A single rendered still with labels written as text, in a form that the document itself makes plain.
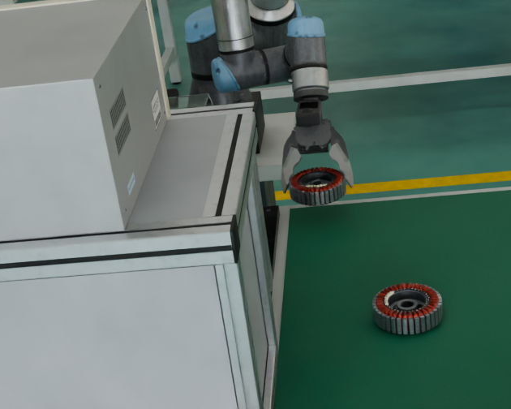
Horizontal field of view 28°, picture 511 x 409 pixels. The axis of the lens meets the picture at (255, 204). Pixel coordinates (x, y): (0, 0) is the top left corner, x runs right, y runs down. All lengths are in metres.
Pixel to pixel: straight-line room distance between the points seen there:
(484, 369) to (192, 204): 0.53
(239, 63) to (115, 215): 0.91
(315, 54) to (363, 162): 2.05
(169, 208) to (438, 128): 3.09
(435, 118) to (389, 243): 2.56
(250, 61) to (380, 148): 2.12
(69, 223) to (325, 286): 0.65
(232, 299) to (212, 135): 0.32
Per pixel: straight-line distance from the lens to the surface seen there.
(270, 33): 2.34
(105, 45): 1.32
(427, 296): 1.69
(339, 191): 1.98
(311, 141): 2.02
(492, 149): 4.12
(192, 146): 1.49
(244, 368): 1.35
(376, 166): 4.03
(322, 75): 2.05
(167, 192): 1.36
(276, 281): 1.84
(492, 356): 1.61
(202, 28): 2.31
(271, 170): 2.31
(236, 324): 1.31
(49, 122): 1.24
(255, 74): 2.13
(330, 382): 1.57
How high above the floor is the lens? 1.68
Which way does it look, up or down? 26 degrees down
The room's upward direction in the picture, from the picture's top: 8 degrees counter-clockwise
